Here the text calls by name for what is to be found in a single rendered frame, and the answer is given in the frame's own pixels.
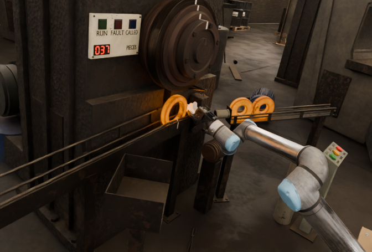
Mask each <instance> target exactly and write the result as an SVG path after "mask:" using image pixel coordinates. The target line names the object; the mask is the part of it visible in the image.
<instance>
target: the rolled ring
mask: <svg viewBox="0 0 372 252"><path fill-rule="evenodd" d="M177 102H179V111H178V114H177V116H176V117H175V118H174V119H173V120H176V119H179V118H181V117H184V116H185V114H186V111H187V100H186V99H185V97H183V96H181V95H177V94H176V95H173V96H171V97H170V98H169V99H168V100H167V101H166V102H165V104H164V106H163V108H162V111H161V122H162V124H163V125H164V124H166V123H167V122H171V121H173V120H171V121H170V120H169V113H170V110H171V108H172V107H173V105H174V104H175V103H177Z"/></svg>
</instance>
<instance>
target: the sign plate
mask: <svg viewBox="0 0 372 252"><path fill-rule="evenodd" d="M99 20H107V27H106V29H99ZM115 20H122V29H115ZM130 20H136V28H130ZM140 27H141V15H140V14H113V13H89V50H88V58H89V59H98V58H108V57H115V56H125V55H135V54H138V46H139V39H140ZM107 45H108V47H109V49H108V47H107ZM101 46H104V48H103V47H101ZM99 47H100V50H99ZM103 49H104V50H103ZM108 50H109V52H108ZM95 51H96V54H95ZM101 53H103V54H101Z"/></svg>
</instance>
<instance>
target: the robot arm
mask: <svg viewBox="0 0 372 252"><path fill-rule="evenodd" d="M206 107H207V106H206V105H205V106H204V107H201V106H200V107H197V103H196V102H193V103H190V104H189V105H188V104H187V113H188V115H189V116H190V117H191V118H192V119H193V120H194V121H196V122H198V123H200V125H198V126H194V127H193V128H192V129H191V131H192V133H196V132H198V131H199V130H201V129H203V128H205V127H206V129H207V130H208V133H209V134H210V135H212V136H213V137H214V138H215V139H216V140H217V141H218V142H219V143H220V148H221V150H222V152H223V153H224V154H226V155H232V154H234V153H235V152H236V150H237V148H238V147H239V146H241V145H242V144H243V143H244V142H245V141H246V140H249V141H252V142H254V143H256V144H258V145H259V146H261V147H263V148H265V149H267V150H269V151H271V152H273V153H275V154H277V155H279V156H281V157H283V158H285V159H287V160H289V161H291V162H293V163H295V164H296V166H297V167H296V168H295V169H294V170H293V171H292V172H291V173H290V174H289V175H288V176H287V177H286V178H285V179H284V180H283V181H282V182H281V184H280V185H279V186H278V193H279V195H280V197H281V198H282V200H283V201H284V202H285V203H286V204H287V206H288V207H289V208H291V209H292V210H293V211H295V212H296V211H298V212H300V213H301V215H302V216H303V217H304V219H305V220H306V221H307V222H308V223H309V225H310V226H311V227H312V228H313V229H314V231H315V232H316V233H317V234H318V235H319V237H320V238H321V239H322V240H323V241H324V243H325V244H326V245H327V247H329V248H330V250H331V251H332V252H366V251H365V249H364V248H363V247H362V246H361V245H360V243H359V242H358V241H357V240H356V238H355V237H354V235H353V234H352V233H351V232H350V231H349V229H348V228H347V227H346V226H345V225H344V223H343V222H342V221H341V220H340V218H339V217H338V216H337V215H336V213H335V212H334V211H333V209H332V208H331V207H330V206H329V204H328V203H327V202H326V201H325V200H324V198H323V197H322V195H321V194H320V192H319V191H318V190H319V189H320V187H321V186H322V185H324V184H325V182H326V180H327V178H328V173H329V167H328V162H327V159H326V157H325V155H324V154H323V153H322V151H320V150H319V149H317V148H315V147H313V146H301V145H299V144H297V143H294V142H292V141H290V140H287V139H285V138H283V137H280V136H277V135H275V134H273V133H270V132H268V131H266V130H263V129H261V128H259V127H257V125H256V124H255V123H254V122H253V121H251V120H250V119H246V120H244V121H243V122H242V123H241V124H240V125H239V126H238V127H237V128H236V129H235V130H234V131H230V130H229V129H228V128H227V127H226V126H225V125H224V124H223V123H221V122H220V121H219V120H217V118H218V117H216V116H215V115H214V114H213V113H212V112H211V111H212V110H211V109H210V108H208V107H207V108H208V109H209V111H208V110H207V109H206Z"/></svg>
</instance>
